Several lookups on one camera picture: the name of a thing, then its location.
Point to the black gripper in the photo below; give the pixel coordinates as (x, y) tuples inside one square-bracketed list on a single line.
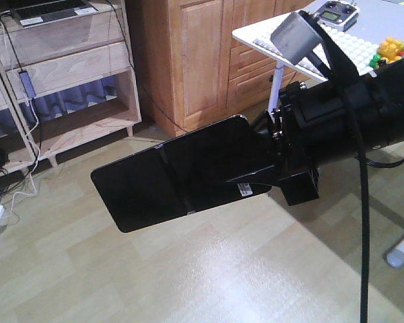
[(315, 131)]

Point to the black foldable phone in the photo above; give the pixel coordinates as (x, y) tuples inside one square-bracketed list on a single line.
[(203, 169)]

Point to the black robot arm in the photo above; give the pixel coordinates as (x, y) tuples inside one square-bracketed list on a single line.
[(375, 110)]

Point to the wooden desk shelf unit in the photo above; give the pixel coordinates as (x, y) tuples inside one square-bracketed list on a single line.
[(83, 75)]

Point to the wooden cabinet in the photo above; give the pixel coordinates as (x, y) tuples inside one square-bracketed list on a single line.
[(190, 71)]

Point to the white remote controller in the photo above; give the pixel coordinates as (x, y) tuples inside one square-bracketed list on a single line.
[(340, 15)]

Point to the colourful toy bricks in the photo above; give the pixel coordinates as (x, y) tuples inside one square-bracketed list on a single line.
[(389, 51)]

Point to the white table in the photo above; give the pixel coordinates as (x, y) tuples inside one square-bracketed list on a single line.
[(359, 43)]

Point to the grey usb hub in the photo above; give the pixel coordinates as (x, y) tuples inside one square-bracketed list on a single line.
[(27, 84)]

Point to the silver laptop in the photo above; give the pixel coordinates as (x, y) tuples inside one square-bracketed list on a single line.
[(31, 13)]

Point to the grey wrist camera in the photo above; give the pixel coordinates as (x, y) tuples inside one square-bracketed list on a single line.
[(294, 38)]

